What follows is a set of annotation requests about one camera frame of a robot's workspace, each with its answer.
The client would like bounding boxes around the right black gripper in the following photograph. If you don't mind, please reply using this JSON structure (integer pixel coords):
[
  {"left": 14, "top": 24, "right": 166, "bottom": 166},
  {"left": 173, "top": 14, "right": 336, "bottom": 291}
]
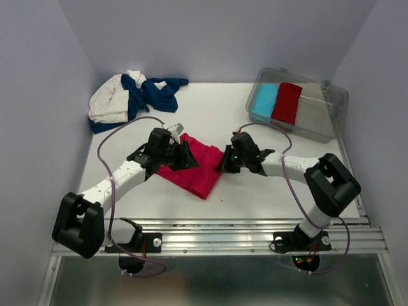
[{"left": 214, "top": 145, "right": 247, "bottom": 173}]

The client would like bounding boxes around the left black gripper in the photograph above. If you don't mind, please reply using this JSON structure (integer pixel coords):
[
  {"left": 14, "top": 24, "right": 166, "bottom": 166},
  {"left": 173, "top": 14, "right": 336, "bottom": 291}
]
[{"left": 159, "top": 140, "right": 200, "bottom": 171}]

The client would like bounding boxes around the pink t shirt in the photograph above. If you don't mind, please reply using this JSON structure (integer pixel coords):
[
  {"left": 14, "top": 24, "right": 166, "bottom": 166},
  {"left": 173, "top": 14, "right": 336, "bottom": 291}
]
[{"left": 157, "top": 133, "right": 223, "bottom": 200}]

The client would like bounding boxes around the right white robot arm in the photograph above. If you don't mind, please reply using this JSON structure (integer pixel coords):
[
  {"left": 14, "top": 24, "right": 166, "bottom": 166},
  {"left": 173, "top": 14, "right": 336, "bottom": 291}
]
[{"left": 216, "top": 132, "right": 361, "bottom": 249}]

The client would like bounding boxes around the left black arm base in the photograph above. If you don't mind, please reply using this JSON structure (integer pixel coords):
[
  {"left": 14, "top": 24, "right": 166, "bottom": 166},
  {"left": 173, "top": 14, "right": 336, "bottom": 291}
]
[{"left": 119, "top": 231, "right": 163, "bottom": 254}]

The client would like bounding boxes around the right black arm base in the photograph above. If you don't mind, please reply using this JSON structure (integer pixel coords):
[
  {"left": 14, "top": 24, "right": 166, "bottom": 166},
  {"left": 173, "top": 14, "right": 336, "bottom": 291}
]
[{"left": 270, "top": 231, "right": 332, "bottom": 254}]

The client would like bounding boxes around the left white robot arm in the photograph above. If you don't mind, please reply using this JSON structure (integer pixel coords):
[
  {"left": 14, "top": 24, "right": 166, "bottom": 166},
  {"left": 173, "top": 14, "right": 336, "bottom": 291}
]
[{"left": 52, "top": 124, "right": 199, "bottom": 259}]

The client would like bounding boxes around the navy blue t shirt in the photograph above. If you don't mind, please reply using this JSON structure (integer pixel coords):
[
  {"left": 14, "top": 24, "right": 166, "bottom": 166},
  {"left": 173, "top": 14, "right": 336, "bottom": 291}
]
[{"left": 89, "top": 73, "right": 189, "bottom": 134}]

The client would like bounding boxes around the rolled dark red t shirt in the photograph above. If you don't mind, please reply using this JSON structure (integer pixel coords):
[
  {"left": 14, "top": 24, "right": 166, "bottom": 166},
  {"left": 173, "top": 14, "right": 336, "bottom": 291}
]
[{"left": 272, "top": 82, "right": 303, "bottom": 125}]

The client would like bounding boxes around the rolled cyan t shirt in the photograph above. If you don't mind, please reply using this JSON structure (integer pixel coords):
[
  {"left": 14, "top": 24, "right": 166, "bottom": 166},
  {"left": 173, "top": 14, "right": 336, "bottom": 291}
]
[{"left": 250, "top": 84, "right": 279, "bottom": 117}]

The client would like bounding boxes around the white t shirt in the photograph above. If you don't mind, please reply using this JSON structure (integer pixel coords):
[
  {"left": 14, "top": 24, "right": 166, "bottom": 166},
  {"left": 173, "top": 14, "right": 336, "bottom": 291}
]
[{"left": 87, "top": 69, "right": 168, "bottom": 125}]

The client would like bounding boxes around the clear plastic bin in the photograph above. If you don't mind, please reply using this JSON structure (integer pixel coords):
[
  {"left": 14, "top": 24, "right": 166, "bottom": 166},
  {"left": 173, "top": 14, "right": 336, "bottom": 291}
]
[{"left": 245, "top": 68, "right": 349, "bottom": 143}]

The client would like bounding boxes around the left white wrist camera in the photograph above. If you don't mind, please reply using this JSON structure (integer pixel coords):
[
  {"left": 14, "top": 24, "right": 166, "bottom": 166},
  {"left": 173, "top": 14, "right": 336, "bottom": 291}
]
[{"left": 161, "top": 123, "right": 184, "bottom": 136}]

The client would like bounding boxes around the aluminium mounting rail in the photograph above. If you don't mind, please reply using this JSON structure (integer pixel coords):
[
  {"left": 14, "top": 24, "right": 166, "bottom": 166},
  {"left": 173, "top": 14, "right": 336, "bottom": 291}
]
[{"left": 50, "top": 217, "right": 390, "bottom": 256}]

